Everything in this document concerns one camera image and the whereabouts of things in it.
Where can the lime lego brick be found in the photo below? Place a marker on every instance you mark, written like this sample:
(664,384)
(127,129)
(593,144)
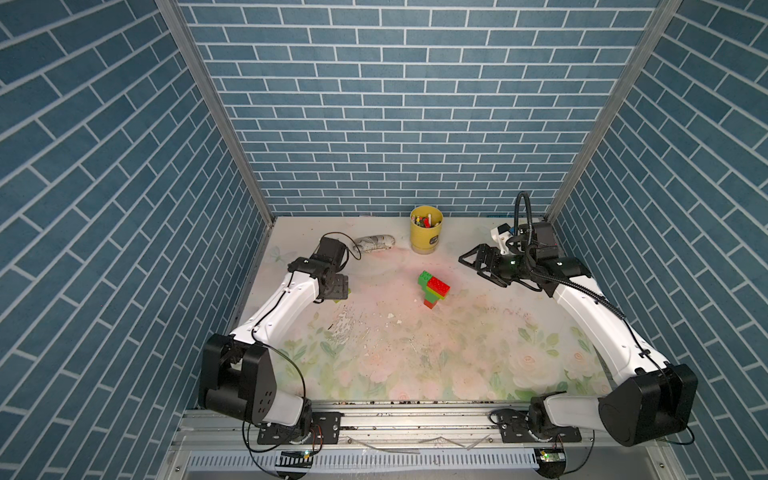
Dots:
(430,291)

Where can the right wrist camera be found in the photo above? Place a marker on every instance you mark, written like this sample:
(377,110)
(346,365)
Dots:
(502,233)

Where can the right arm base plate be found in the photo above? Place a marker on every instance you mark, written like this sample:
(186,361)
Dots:
(517,426)

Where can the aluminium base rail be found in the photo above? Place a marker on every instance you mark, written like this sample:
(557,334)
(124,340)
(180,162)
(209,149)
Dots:
(408,441)

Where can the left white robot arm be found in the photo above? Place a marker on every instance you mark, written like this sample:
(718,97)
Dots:
(237,376)

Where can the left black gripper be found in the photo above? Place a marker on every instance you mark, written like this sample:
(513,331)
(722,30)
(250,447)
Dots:
(341,285)

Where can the red long lego brick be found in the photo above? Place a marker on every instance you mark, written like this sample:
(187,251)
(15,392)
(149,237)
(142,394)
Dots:
(438,287)

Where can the green long lego brick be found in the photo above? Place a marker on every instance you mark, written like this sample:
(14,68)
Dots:
(424,279)

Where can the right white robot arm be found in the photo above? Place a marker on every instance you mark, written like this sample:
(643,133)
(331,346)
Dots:
(652,398)

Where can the yellow cup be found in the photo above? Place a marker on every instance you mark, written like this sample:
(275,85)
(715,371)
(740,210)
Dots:
(425,228)

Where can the floral table mat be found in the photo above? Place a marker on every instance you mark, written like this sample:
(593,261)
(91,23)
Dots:
(481,342)

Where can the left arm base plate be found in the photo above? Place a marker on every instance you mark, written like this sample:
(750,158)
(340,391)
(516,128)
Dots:
(327,424)

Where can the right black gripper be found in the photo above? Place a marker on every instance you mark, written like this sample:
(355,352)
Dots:
(483,251)

